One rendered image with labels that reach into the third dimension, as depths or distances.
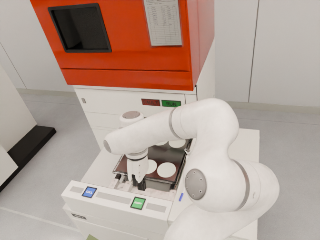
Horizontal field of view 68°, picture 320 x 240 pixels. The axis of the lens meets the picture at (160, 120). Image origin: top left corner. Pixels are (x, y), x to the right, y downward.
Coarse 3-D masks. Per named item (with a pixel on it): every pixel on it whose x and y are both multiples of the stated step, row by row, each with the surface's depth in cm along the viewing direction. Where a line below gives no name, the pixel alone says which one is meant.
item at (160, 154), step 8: (168, 144) 142; (184, 144) 140; (152, 152) 139; (160, 152) 138; (168, 152) 138; (176, 152) 137; (184, 152) 136; (160, 160) 133; (168, 160) 133; (176, 160) 132; (120, 168) 133; (176, 168) 128; (152, 176) 126; (160, 176) 125; (176, 176) 124
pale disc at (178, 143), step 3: (171, 141) 144; (174, 141) 144; (177, 141) 143; (180, 141) 143; (183, 141) 143; (171, 144) 142; (174, 144) 142; (177, 144) 141; (180, 144) 141; (183, 144) 141; (174, 147) 140; (177, 147) 140
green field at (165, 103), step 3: (162, 102) 141; (165, 102) 140; (168, 102) 140; (171, 102) 139; (174, 102) 138; (177, 102) 138; (165, 105) 142; (168, 105) 141; (171, 105) 140; (174, 105) 140; (177, 105) 139
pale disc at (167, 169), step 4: (164, 164) 131; (168, 164) 131; (172, 164) 130; (160, 168) 129; (164, 168) 129; (168, 168) 128; (172, 168) 128; (160, 172) 127; (164, 172) 127; (168, 172) 126; (172, 172) 126; (164, 176) 125; (168, 176) 124
